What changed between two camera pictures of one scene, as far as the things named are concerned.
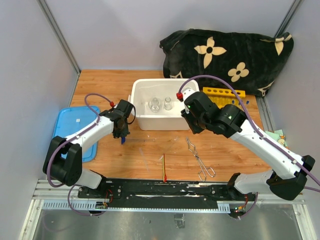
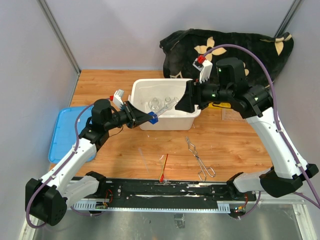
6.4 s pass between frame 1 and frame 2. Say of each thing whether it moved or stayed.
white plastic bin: stayed
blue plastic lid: stayed
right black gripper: moved
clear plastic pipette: stayed
